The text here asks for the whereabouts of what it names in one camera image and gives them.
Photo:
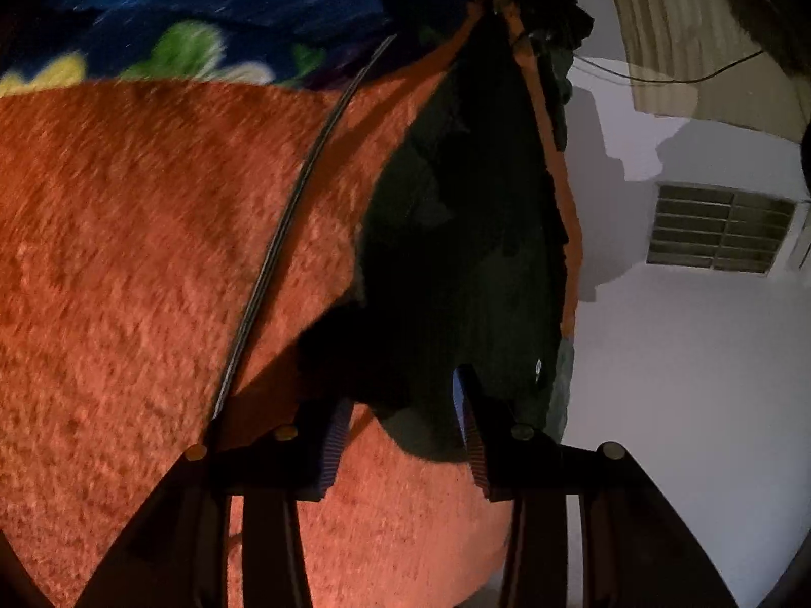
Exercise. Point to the black garment white print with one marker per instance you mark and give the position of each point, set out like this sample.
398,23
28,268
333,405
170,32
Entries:
462,253

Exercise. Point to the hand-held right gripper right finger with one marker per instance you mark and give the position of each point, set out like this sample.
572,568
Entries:
472,443

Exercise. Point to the beige striped curtain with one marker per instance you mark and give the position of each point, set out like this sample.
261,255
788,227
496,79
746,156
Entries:
684,44

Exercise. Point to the slatted wall vent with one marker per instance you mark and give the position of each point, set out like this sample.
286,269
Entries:
722,228

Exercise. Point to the grey-green folded cloth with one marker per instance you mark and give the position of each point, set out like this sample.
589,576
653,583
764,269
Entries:
561,386

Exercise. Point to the orange fuzzy blanket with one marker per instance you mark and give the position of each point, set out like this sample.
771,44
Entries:
127,266

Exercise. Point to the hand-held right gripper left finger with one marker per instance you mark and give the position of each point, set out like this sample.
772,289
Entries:
336,449

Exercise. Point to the blue printed blanket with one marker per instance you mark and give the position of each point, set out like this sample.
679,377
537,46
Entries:
222,6

